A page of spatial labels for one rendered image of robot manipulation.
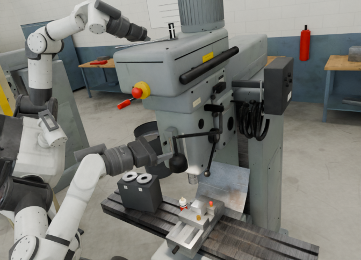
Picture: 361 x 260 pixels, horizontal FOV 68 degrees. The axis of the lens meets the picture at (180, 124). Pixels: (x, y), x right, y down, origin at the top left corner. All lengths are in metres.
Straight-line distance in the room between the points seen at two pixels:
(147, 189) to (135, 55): 0.85
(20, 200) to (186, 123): 0.63
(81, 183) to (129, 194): 0.88
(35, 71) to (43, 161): 0.38
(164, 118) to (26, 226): 0.61
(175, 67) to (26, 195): 0.64
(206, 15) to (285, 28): 4.12
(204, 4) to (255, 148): 0.81
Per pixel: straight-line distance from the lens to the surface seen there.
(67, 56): 8.41
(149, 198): 1.60
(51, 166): 1.12
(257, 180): 1.68
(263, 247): 1.46
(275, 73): 1.18
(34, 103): 1.30
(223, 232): 1.52
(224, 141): 1.32
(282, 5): 5.25
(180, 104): 1.01
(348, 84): 5.34
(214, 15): 1.23
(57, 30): 1.19
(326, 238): 2.82
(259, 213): 1.84
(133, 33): 1.17
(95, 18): 1.09
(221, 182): 1.72
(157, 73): 0.90
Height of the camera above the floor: 2.02
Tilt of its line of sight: 25 degrees down
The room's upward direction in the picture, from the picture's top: 9 degrees counter-clockwise
